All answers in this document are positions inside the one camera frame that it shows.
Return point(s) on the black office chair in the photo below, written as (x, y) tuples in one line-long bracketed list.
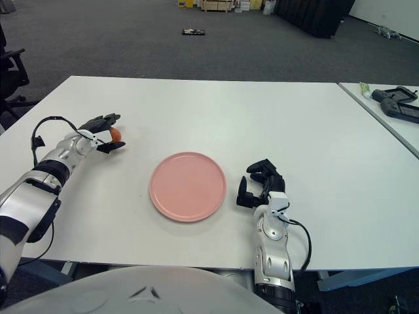
[(11, 73)]

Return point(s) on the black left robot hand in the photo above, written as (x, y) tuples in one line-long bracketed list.
[(96, 124)]

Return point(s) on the black caster wheel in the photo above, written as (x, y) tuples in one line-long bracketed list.
[(397, 304)]

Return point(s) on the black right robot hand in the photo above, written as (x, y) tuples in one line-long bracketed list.
[(270, 184)]

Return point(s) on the red yellow apple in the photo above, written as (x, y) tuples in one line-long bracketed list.
[(116, 134)]

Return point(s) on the black partition cabinet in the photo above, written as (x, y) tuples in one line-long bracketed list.
[(314, 15)]

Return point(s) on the grey robot torso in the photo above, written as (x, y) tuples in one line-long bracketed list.
[(137, 294)]

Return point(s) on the black handheld controller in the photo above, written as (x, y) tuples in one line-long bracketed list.
[(392, 107)]

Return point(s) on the blue grey table frame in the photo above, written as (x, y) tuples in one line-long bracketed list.
[(353, 278)]

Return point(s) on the wooden pallet crate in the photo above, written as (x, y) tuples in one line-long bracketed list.
[(216, 6)]

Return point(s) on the flat black tray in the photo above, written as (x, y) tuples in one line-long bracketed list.
[(193, 32)]

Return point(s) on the white plastic bag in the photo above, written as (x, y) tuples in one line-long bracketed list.
[(269, 8)]

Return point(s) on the black controller with frame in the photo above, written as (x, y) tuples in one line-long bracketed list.
[(377, 94)]

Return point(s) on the small grey robot dog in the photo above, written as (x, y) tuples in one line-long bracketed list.
[(388, 32)]

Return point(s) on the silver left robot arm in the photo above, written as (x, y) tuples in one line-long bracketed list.
[(32, 202)]

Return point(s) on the yellow cardboard box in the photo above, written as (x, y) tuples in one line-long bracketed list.
[(185, 3)]

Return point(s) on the green white tube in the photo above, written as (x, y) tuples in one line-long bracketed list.
[(364, 89)]

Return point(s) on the pink round plate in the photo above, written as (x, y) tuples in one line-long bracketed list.
[(188, 187)]

